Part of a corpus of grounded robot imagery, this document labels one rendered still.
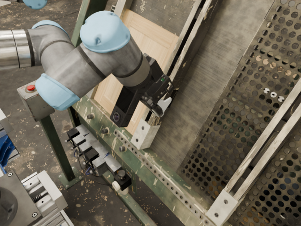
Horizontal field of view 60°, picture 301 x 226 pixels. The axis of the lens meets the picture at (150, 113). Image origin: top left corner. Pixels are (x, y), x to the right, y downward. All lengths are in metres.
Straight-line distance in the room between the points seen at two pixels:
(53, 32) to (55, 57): 0.08
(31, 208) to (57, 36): 0.59
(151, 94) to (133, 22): 0.70
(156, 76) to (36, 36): 0.26
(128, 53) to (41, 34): 0.19
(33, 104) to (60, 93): 1.03
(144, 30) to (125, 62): 0.73
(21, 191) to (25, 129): 1.69
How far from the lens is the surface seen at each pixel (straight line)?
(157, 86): 0.61
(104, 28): 0.45
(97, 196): 2.09
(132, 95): 0.59
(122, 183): 1.26
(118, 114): 0.61
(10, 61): 0.57
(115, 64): 0.48
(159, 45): 1.14
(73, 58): 0.48
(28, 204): 0.97
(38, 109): 1.54
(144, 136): 1.11
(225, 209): 0.98
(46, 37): 0.57
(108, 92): 1.34
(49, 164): 2.34
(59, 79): 0.48
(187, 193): 1.07
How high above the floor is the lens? 1.85
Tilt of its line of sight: 47 degrees down
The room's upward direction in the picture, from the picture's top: straight up
